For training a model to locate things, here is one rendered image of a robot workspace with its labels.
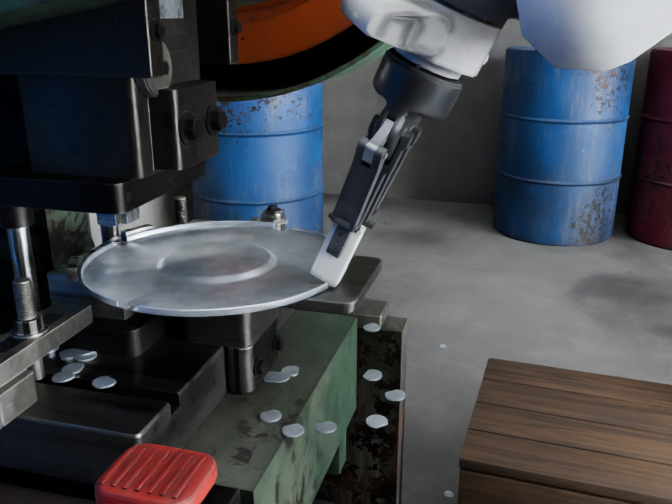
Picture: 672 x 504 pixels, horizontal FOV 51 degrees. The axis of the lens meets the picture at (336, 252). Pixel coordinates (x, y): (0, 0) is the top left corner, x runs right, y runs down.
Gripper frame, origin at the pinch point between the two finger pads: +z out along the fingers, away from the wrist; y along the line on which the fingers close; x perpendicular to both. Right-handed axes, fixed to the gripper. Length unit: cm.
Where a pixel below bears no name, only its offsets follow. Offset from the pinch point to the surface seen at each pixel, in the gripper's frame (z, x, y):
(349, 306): 2.8, -4.1, -3.4
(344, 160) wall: 105, 84, 323
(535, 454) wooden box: 35, -37, 43
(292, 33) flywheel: -9.6, 26.6, 34.2
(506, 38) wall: 5, 34, 332
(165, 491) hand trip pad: 5.1, -3.1, -31.8
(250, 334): 12.9, 4.2, -2.0
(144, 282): 11.2, 15.6, -6.5
